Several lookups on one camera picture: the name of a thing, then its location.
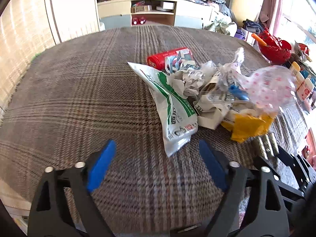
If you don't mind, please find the yellow snack bag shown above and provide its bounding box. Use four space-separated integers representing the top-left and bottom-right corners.
221 114 275 143

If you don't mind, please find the white green printed wrapper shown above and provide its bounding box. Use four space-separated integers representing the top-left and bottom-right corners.
128 62 198 157

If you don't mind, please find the pink dotted plastic lid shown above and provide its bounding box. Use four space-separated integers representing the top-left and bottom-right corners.
235 66 296 113

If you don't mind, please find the clear plastic wrap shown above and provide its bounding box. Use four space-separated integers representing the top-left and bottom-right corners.
211 47 245 101

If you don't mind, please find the white blue paper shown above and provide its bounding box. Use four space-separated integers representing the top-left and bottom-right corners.
167 60 217 99

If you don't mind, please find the red cylindrical snack can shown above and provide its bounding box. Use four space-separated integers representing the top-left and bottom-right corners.
147 47 193 72

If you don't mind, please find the torn white cardboard box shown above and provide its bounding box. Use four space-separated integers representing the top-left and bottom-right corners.
193 77 235 130

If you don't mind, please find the grey plaid table cloth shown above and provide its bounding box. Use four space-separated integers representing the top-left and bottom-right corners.
0 24 309 234

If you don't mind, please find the blue orange-tipped foam tube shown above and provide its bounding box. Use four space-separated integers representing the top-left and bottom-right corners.
229 85 250 101

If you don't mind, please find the white pink-label bottle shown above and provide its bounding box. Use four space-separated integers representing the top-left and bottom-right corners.
296 78 314 102

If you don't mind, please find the white cream bottle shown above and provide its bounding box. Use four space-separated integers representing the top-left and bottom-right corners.
295 72 305 90

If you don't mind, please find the white yellow-cap bottle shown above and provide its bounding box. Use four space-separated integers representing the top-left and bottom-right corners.
290 62 300 76

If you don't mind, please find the red plastic basket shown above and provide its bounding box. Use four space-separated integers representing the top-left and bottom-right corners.
259 28 292 65

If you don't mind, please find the pink window curtain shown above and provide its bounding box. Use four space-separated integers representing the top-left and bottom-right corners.
259 0 284 35

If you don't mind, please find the bamboo folding screen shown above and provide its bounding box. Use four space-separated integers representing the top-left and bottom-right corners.
1 0 100 109

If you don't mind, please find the white tv cabinet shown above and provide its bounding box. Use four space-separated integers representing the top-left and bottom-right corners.
98 0 214 30

